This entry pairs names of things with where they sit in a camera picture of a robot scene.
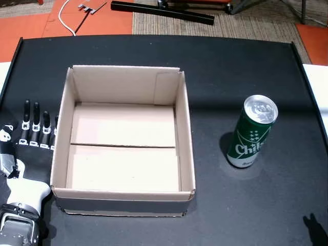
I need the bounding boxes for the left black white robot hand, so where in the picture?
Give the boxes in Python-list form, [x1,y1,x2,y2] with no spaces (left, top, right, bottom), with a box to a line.
[0,99,59,211]

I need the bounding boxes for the green beverage can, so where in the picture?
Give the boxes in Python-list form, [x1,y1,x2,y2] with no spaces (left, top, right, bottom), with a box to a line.
[227,94,279,169]

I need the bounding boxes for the open cardboard box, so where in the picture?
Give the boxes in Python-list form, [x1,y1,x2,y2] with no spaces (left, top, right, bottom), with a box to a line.
[50,65,197,218]

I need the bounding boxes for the large orange floor mat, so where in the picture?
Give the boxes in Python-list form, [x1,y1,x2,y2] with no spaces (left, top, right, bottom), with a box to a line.
[0,0,134,63]

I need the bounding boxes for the grey pronged flat plate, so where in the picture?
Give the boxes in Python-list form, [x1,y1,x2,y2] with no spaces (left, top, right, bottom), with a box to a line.
[75,0,108,34]

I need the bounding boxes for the long black metal bar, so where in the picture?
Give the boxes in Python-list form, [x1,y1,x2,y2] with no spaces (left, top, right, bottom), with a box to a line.
[110,1,215,26]

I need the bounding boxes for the beige woven rug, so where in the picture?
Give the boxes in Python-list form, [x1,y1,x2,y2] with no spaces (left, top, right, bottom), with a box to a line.
[132,0,312,65]

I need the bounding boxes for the black metal stand legs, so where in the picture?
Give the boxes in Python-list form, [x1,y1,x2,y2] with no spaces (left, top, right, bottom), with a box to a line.
[224,0,308,25]

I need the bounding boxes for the small orange floor mat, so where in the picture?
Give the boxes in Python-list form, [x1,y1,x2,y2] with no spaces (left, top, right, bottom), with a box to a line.
[295,23,328,66]

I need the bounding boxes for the white cable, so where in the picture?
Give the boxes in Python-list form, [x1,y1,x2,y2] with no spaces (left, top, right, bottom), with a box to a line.
[58,0,77,36]

